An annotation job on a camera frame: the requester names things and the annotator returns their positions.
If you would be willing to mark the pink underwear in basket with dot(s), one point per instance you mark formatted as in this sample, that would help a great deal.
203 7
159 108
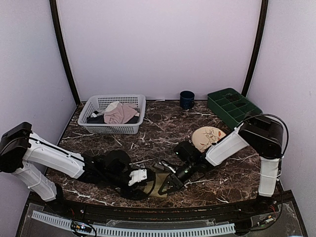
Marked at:
118 113

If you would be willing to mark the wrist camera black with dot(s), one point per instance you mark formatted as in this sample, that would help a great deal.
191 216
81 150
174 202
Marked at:
117 161
187 151

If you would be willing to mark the right black frame post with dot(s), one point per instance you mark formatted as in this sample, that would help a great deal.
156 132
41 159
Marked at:
256 47

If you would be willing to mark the white slotted cable duct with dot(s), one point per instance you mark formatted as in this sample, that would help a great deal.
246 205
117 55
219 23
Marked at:
84 229

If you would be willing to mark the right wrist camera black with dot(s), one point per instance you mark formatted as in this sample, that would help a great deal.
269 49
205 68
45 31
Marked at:
187 151

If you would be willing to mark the olive green underwear white waistband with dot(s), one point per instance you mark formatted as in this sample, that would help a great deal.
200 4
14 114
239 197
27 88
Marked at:
160 178

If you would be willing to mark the left black frame post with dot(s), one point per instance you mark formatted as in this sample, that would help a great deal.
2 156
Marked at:
62 50

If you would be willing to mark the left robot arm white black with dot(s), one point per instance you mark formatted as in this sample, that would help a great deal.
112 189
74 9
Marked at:
21 149

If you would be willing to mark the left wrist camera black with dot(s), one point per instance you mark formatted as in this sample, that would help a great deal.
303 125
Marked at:
117 161

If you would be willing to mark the black frame post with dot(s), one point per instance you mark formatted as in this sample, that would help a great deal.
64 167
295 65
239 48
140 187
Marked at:
62 50
256 47

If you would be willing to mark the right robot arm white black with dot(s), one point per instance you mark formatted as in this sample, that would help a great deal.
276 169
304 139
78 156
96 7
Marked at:
267 134

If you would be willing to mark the dark blue mug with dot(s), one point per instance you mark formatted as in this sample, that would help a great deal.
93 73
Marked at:
187 100

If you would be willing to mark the white plastic laundry basket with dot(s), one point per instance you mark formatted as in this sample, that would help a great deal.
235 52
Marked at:
96 105

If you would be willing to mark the beige bird pattern plate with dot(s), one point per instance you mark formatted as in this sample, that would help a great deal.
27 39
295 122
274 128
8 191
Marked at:
205 136

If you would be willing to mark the black garment in basket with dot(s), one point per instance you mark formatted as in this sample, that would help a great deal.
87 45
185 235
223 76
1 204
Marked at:
100 119

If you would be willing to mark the green compartment tray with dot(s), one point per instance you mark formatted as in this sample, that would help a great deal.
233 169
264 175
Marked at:
230 106

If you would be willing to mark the black front rail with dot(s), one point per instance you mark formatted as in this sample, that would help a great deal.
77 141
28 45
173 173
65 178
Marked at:
178 208

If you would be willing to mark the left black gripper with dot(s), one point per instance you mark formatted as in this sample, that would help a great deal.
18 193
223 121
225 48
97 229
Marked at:
130 194

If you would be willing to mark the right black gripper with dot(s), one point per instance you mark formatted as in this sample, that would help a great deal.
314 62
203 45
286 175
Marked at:
175 182

